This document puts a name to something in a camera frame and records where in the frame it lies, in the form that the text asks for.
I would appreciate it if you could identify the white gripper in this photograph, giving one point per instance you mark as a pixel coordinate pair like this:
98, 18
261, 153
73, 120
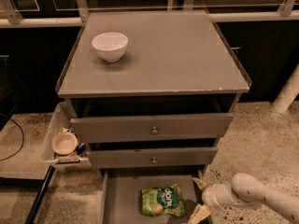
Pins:
209, 194

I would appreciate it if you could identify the green rice chip bag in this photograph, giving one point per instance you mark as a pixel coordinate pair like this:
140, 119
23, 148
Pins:
162, 201

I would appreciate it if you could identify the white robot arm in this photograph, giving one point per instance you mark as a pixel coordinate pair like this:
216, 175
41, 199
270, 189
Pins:
255, 174

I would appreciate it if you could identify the grey bottom drawer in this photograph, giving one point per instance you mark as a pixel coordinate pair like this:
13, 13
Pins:
122, 193

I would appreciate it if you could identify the grey drawer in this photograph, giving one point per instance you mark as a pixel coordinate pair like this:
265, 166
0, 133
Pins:
151, 128
152, 157
122, 193

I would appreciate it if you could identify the grey middle drawer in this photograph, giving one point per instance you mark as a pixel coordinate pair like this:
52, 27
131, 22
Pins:
152, 157

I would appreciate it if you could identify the grey drawer cabinet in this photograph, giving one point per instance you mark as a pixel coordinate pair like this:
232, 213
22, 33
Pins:
176, 63

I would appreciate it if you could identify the grey top drawer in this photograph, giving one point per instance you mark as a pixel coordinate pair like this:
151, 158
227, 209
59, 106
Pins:
151, 128

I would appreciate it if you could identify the small beige bowl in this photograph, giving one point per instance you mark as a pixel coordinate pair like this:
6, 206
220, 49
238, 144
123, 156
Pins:
64, 143

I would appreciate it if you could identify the clear plastic storage bin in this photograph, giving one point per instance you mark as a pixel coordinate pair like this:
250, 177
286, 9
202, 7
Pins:
59, 123

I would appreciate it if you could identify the white ceramic bowl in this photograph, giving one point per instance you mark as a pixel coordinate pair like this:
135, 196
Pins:
110, 46

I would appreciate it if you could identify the metal railing frame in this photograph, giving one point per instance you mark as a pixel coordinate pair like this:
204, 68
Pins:
38, 13

